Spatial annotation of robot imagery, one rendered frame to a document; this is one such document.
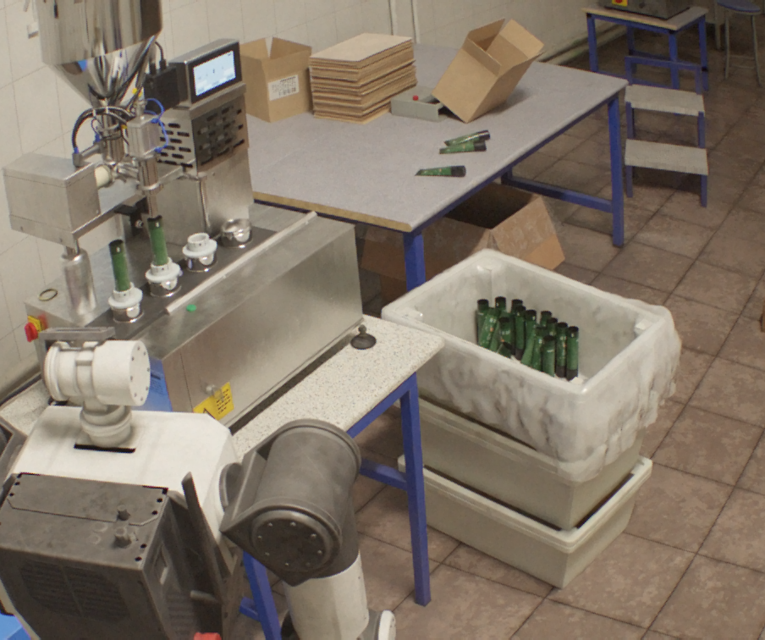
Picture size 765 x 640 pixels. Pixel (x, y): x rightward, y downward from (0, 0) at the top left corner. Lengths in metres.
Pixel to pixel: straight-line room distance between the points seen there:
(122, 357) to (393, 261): 2.86
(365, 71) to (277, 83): 0.33
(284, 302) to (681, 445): 1.57
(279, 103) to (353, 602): 2.82
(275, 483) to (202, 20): 3.27
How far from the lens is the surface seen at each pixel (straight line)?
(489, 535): 2.88
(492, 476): 2.74
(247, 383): 2.17
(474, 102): 3.60
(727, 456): 3.32
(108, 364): 1.09
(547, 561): 2.79
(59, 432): 1.20
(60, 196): 2.06
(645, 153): 4.94
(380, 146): 3.48
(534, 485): 2.65
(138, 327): 2.05
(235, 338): 2.10
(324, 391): 2.29
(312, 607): 1.17
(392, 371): 2.33
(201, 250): 2.19
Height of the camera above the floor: 2.02
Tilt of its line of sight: 31 degrees down
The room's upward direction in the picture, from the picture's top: 6 degrees counter-clockwise
